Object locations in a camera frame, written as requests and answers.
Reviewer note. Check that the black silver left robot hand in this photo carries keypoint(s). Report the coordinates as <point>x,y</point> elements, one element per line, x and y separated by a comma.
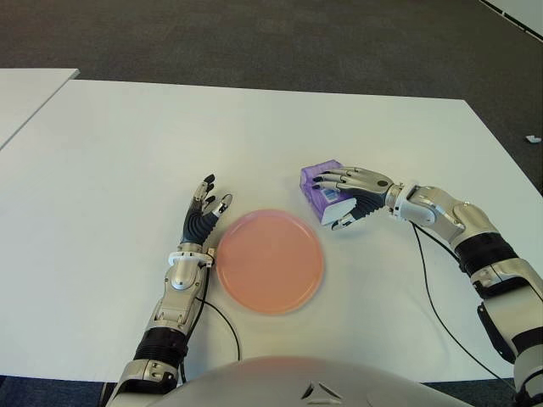
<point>196,226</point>

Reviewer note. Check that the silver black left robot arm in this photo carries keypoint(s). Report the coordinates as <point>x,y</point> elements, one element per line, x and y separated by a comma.
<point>182,280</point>

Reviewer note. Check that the grey robot torso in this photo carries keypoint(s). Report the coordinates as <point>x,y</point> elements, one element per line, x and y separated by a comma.
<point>275,381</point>

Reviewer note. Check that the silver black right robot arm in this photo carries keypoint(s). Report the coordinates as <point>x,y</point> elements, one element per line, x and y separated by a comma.
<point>466,216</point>

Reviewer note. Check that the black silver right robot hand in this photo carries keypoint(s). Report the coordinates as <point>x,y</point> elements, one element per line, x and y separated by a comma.
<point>369,191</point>

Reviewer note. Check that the round pink plate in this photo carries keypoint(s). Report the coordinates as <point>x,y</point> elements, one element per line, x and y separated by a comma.
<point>271,263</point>

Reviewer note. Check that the purple tissue paper pack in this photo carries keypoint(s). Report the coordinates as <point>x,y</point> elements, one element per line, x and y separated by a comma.
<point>313,202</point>

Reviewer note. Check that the small white floor object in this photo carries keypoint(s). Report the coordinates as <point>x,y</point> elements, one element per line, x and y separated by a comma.
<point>532,138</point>

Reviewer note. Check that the white neighbouring table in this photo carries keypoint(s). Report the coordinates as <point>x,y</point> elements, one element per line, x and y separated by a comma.
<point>25,97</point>

